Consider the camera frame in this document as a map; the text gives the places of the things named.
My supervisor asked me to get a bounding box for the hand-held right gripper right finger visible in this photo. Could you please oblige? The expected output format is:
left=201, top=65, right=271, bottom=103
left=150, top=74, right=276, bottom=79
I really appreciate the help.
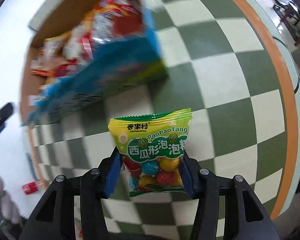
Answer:
left=180, top=149, right=282, bottom=240

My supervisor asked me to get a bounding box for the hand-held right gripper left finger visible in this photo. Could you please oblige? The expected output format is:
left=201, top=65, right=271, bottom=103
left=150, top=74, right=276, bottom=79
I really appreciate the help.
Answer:
left=19, top=146, right=123, bottom=240

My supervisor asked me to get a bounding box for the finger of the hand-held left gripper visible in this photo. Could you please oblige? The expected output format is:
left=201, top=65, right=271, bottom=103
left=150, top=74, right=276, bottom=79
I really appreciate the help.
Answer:
left=0, top=102, right=15, bottom=145

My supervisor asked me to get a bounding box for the green candy packet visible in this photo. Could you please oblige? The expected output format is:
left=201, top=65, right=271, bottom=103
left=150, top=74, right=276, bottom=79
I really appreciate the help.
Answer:
left=108, top=108, right=192, bottom=197

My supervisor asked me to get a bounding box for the cardboard box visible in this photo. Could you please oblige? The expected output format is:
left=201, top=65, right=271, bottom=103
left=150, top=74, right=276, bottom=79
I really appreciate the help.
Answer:
left=20, top=0, right=169, bottom=128

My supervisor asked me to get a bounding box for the person's left hand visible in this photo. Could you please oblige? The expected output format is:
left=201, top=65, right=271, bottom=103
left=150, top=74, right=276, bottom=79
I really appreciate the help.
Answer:
left=0, top=174, right=24, bottom=228

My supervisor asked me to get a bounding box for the small red packet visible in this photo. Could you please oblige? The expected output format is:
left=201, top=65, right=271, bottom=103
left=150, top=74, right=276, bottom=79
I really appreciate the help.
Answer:
left=21, top=181, right=44, bottom=195

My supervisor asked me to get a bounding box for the green checkered mat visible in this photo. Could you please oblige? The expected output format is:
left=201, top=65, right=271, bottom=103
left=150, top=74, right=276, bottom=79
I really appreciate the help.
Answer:
left=20, top=0, right=298, bottom=240

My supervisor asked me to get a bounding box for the grey box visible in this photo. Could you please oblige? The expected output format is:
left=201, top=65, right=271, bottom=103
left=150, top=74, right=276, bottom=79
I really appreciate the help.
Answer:
left=27, top=0, right=68, bottom=32

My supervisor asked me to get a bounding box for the pile of snack packets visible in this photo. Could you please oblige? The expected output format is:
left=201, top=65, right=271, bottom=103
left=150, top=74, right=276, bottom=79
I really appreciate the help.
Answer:
left=31, top=0, right=145, bottom=78

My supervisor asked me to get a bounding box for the dark chair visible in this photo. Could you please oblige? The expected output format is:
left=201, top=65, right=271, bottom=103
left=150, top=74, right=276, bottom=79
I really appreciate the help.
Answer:
left=255, top=0, right=300, bottom=47

